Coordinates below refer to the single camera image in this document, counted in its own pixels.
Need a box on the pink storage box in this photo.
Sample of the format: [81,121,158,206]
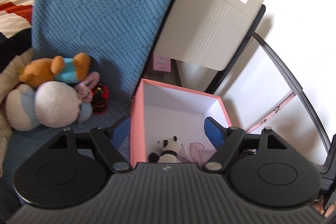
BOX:
[130,79,232,166]

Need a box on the white and blue plush doll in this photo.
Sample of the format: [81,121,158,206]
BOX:
[5,81,93,131]

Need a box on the red and black figurine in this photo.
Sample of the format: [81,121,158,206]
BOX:
[91,83,109,115]

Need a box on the blue textured pillow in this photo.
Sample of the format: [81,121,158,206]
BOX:
[32,0,171,102]

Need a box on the blue textured bed sheet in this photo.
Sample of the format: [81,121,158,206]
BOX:
[0,56,137,188]

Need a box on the orange teddy bear plush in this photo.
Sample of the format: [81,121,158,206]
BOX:
[19,53,91,89]

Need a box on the pink knitted plush toy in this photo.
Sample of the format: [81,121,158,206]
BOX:
[73,72,100,103]

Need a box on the striped red black duvet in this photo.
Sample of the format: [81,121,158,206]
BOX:
[1,0,36,162]

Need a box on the purple organza ribbon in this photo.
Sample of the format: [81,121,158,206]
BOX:
[177,142,216,166]

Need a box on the beige plastic chair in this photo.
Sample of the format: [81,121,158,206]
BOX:
[153,0,332,162]

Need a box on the small pink box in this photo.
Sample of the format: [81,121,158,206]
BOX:
[152,54,171,74]

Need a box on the panda plush toy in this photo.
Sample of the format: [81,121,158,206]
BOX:
[148,135,182,163]

